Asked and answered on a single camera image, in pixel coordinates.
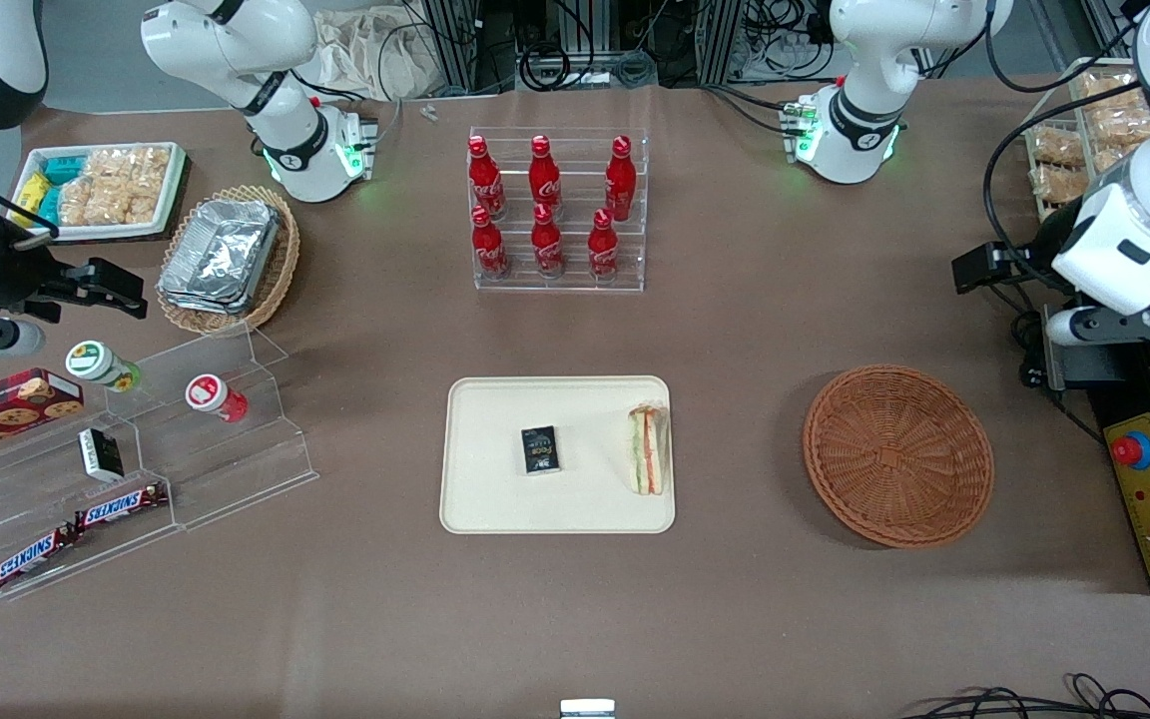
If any clear rice cracker bag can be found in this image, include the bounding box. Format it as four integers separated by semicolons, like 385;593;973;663
1094;108;1150;151
1079;72;1140;113
1032;128;1085;167
121;148;173;223
1034;165;1087;207
56;150;127;226

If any aluminium frame post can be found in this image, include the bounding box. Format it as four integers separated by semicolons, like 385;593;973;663
700;0;746;86
425;0;481;93

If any red cola bottle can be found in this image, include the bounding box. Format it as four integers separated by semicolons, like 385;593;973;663
529;135;564;216
587;208;621;283
470;206;510;281
604;136;638;223
468;136;506;221
530;203;566;279

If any black cable bundle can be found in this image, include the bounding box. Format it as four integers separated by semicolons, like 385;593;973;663
899;674;1150;719

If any grey metal bracket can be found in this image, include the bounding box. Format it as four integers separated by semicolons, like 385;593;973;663
1039;318;1140;392

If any beige plastic tray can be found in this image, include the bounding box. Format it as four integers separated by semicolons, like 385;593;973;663
439;375;677;535

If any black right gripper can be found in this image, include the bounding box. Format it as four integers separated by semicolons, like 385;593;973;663
0;240;148;323

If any green sunflower lid cup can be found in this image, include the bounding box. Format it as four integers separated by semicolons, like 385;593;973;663
65;340;143;392

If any brown wicker basket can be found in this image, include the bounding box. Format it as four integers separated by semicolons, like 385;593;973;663
803;364;995;548

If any cream cloth bag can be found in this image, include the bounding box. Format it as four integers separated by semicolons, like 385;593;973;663
320;10;436;101

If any red strawberry lid cup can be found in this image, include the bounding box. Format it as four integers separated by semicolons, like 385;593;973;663
185;373;250;423

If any yellow snack packet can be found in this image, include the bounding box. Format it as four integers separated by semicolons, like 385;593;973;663
14;172;52;216

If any aluminium foil tray stack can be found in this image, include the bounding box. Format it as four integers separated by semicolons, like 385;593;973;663
158;198;282;316

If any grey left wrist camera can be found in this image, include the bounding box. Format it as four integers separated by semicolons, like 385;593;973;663
1047;305;1150;348

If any small black printed packet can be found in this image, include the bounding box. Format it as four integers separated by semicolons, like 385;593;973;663
520;425;562;475

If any small black white box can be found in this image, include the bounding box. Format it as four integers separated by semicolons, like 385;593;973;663
78;427;125;482

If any Snickers chocolate bar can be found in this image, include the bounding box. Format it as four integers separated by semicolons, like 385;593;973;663
0;525;78;591
73;482;170;531

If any triangle sandwich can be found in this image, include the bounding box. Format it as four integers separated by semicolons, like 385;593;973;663
627;403;672;496

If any light wicker basket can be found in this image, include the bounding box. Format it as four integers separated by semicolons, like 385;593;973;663
156;185;301;336

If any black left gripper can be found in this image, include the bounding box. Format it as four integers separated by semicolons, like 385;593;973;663
952;205;1095;296

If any clear acrylic bottle rack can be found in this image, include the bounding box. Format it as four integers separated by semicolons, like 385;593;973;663
468;126;650;294

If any white wire rack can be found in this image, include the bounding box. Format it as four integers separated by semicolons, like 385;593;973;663
1019;57;1150;226

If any red tartan cookie box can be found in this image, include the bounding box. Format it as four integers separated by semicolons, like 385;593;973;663
0;367;85;462

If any white rectangular snack tray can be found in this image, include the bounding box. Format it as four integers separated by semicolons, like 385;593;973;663
11;142;190;244

